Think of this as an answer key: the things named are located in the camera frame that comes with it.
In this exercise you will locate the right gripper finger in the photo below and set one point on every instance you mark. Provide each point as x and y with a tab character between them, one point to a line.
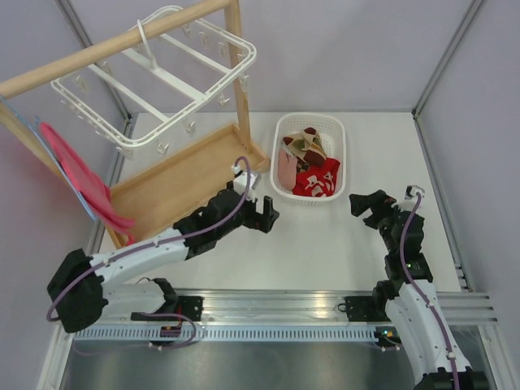
360	204
381	198

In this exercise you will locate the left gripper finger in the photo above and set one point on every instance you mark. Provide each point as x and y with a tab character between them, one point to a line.
269	211
256	213

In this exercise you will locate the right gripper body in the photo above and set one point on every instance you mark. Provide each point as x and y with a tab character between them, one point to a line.
390	215

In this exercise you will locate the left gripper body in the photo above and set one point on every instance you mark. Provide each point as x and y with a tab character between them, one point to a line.
244	217

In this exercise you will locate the pink sock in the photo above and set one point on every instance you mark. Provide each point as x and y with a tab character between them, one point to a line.
287	170

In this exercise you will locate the red sock white print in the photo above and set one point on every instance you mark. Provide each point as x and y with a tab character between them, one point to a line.
315	184

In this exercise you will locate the brown argyle sock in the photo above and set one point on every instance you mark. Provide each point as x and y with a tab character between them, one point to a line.
302	166

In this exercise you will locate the plain red sock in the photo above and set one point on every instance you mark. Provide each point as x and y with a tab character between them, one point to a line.
330	168

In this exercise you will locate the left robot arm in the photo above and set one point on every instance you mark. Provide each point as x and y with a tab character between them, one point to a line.
87	288

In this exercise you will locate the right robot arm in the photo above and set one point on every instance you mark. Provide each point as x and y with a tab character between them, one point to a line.
408	296

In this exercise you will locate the white perforated plastic basket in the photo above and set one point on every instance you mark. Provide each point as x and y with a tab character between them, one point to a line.
333	137

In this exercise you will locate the pink cloth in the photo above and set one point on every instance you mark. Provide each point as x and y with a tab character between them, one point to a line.
89	185

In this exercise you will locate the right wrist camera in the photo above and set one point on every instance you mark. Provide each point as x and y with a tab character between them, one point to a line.
413	199

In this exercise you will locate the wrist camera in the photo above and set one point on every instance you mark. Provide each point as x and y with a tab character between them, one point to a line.
413	199
245	182

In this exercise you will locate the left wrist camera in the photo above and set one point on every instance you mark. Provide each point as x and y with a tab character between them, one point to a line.
245	182

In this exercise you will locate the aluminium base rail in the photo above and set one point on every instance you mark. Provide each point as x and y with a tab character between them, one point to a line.
234	305

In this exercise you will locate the white slotted cable duct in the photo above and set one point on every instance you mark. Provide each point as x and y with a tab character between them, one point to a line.
230	333

